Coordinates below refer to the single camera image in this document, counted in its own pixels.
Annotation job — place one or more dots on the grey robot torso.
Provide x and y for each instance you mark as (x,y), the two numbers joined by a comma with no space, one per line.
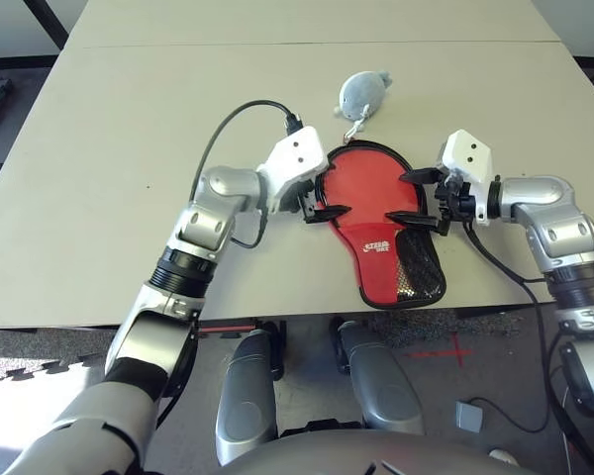
(356,455)

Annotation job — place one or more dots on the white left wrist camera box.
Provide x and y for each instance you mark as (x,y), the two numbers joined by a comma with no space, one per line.
(297,153)

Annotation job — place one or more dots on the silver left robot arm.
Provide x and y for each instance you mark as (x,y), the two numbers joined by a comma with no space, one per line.
(198,222)

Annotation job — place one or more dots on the grey robot right leg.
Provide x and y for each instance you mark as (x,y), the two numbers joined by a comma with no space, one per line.
(376,386)

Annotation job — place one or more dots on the grey puzzle floor mat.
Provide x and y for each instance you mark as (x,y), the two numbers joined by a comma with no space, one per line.
(44,346)

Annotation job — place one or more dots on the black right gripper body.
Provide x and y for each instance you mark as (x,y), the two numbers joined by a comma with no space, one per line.
(458,205)

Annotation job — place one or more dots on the dark speckled floor mat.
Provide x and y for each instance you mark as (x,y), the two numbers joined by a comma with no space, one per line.
(450,324)

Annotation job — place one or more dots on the black metal frame bar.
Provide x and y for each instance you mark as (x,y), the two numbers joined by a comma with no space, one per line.
(50,22)

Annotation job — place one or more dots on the grey robot left leg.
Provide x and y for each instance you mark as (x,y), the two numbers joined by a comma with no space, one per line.
(247,396)

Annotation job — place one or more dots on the grey robot leg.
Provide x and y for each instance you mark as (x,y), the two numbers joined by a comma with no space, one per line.
(376,386)
(247,396)

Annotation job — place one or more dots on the grey foot pedal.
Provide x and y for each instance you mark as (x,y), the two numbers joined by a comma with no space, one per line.
(469,416)

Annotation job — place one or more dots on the red black paddle case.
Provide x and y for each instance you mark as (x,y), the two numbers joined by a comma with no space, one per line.
(376,269)

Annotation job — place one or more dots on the white clog shoe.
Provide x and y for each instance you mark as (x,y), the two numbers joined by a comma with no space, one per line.
(502,457)

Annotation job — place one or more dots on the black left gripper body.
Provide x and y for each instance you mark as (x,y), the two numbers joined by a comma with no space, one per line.
(304,200)

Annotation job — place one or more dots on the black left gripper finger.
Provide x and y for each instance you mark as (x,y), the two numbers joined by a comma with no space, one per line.
(326,214)

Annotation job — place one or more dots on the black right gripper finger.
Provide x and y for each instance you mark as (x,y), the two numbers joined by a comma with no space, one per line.
(416,220)
(421,176)

